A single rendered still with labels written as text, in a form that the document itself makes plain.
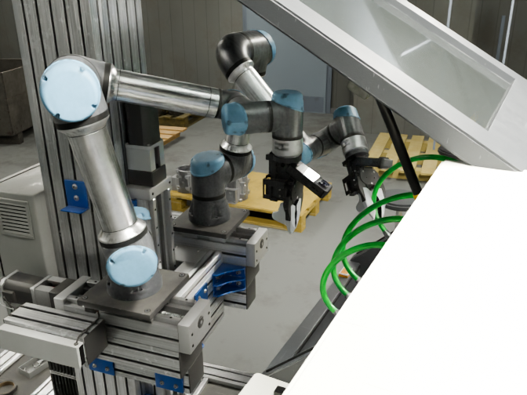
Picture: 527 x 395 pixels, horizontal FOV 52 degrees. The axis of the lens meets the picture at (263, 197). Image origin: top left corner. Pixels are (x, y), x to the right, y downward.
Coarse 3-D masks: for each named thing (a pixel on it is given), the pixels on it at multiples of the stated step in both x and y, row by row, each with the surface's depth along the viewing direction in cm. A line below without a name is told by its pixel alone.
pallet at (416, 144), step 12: (384, 144) 597; (408, 144) 616; (420, 144) 596; (432, 144) 596; (372, 156) 558; (384, 156) 579; (396, 156) 558; (420, 168) 530; (432, 168) 522; (420, 180) 525
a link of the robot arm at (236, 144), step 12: (252, 36) 170; (264, 36) 174; (252, 48) 168; (264, 48) 173; (264, 60) 175; (264, 72) 179; (228, 144) 190; (240, 144) 189; (228, 156) 190; (240, 156) 190; (252, 156) 197; (240, 168) 192; (252, 168) 198
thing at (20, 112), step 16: (0, 64) 722; (16, 64) 720; (0, 80) 611; (16, 80) 639; (0, 96) 618; (16, 96) 639; (0, 112) 625; (16, 112) 641; (0, 128) 633; (16, 128) 642
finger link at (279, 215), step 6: (282, 204) 136; (282, 210) 137; (294, 210) 137; (276, 216) 139; (282, 216) 138; (294, 216) 137; (282, 222) 138; (288, 222) 136; (294, 222) 138; (288, 228) 138; (294, 228) 139
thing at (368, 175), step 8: (352, 152) 157; (360, 152) 156; (368, 152) 158; (352, 160) 159; (352, 168) 160; (360, 168) 156; (368, 168) 155; (352, 176) 156; (360, 176) 153; (368, 176) 154; (376, 176) 156; (344, 184) 159; (352, 184) 157; (368, 184) 153; (352, 192) 156
